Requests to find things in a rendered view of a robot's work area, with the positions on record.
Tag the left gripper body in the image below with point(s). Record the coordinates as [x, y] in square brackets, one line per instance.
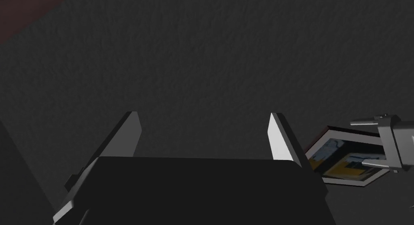
[399, 144]

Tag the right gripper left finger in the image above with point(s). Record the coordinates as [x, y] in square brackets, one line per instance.
[124, 139]

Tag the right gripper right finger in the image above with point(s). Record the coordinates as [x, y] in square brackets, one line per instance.
[279, 141]

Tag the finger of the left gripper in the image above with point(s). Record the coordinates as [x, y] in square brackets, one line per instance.
[375, 163]
[364, 123]

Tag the framed blue and yellow picture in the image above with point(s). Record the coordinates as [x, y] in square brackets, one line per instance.
[343, 157]

